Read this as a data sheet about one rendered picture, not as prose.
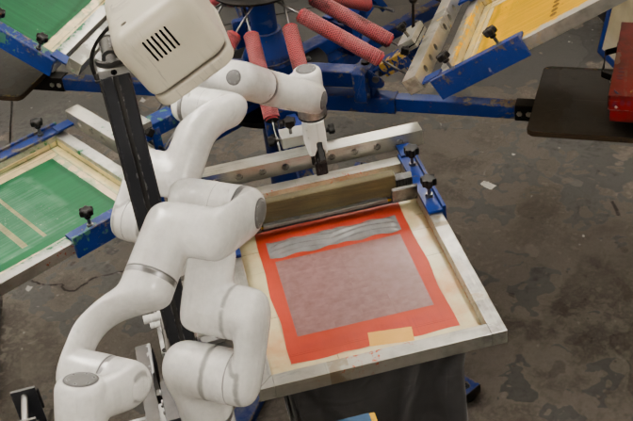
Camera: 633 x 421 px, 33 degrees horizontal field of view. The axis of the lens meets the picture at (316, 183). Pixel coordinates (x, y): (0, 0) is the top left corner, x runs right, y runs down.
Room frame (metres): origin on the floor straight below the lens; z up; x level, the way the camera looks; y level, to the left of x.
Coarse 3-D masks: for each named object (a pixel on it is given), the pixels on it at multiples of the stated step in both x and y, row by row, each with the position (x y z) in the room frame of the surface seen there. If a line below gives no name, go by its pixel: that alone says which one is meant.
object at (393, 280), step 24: (336, 216) 2.34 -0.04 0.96; (360, 216) 2.33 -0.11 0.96; (384, 216) 2.31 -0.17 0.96; (360, 240) 2.22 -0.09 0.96; (384, 240) 2.20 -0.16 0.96; (408, 240) 2.19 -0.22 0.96; (360, 264) 2.12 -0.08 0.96; (384, 264) 2.11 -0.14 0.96; (408, 264) 2.09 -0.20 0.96; (360, 288) 2.02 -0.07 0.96; (384, 288) 2.01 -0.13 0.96; (408, 288) 2.00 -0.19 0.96; (432, 288) 1.98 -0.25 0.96; (384, 312) 1.92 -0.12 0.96; (408, 312) 1.91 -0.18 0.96; (432, 312) 1.90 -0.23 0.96
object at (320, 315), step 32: (320, 224) 2.31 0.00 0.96; (288, 256) 2.19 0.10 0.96; (320, 256) 2.17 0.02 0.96; (288, 288) 2.06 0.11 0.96; (320, 288) 2.04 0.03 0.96; (352, 288) 2.03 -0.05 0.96; (288, 320) 1.94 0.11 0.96; (320, 320) 1.93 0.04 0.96; (352, 320) 1.91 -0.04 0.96; (288, 352) 1.83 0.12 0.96; (320, 352) 1.82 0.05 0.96
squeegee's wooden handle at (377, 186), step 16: (368, 176) 2.36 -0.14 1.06; (384, 176) 2.35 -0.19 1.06; (304, 192) 2.32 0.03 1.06; (320, 192) 2.32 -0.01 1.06; (336, 192) 2.33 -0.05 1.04; (352, 192) 2.33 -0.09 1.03; (368, 192) 2.34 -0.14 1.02; (384, 192) 2.34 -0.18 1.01; (272, 208) 2.30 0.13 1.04; (288, 208) 2.31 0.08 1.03; (304, 208) 2.31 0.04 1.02; (320, 208) 2.32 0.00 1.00
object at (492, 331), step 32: (384, 160) 2.53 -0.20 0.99; (288, 192) 2.46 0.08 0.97; (448, 224) 2.19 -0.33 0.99; (448, 256) 2.07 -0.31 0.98; (480, 288) 1.92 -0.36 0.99; (480, 320) 1.84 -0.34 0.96; (384, 352) 1.75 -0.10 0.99; (416, 352) 1.74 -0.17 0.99; (448, 352) 1.75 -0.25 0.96; (288, 384) 1.70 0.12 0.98; (320, 384) 1.71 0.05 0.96
